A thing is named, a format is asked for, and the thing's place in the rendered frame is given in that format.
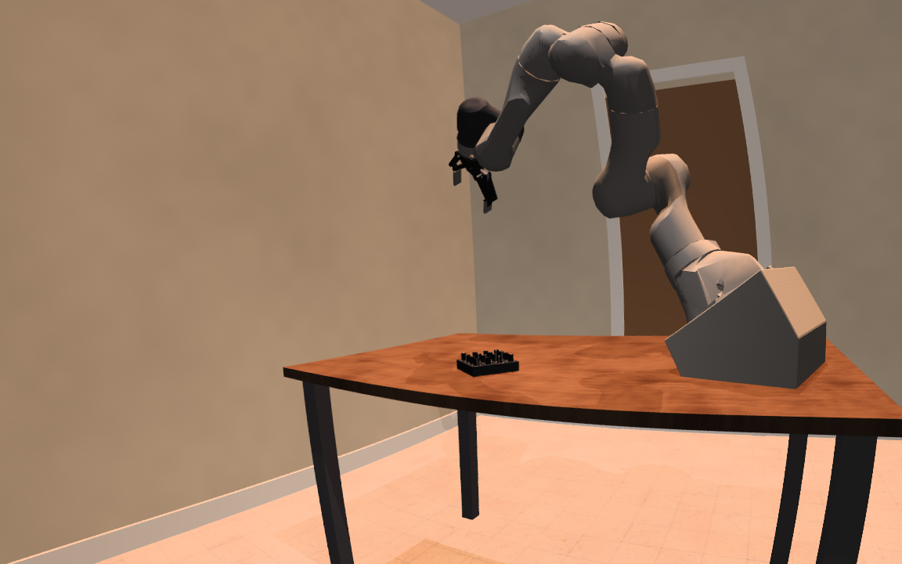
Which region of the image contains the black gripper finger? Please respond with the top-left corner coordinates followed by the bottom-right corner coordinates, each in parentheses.
top-left (449, 150), bottom-right (466, 186)
top-left (469, 168), bottom-right (498, 214)

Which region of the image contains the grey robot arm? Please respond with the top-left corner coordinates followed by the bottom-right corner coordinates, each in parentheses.
top-left (456, 21), bottom-right (764, 323)

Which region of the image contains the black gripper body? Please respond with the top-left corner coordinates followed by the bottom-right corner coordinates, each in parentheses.
top-left (460, 155), bottom-right (484, 175)

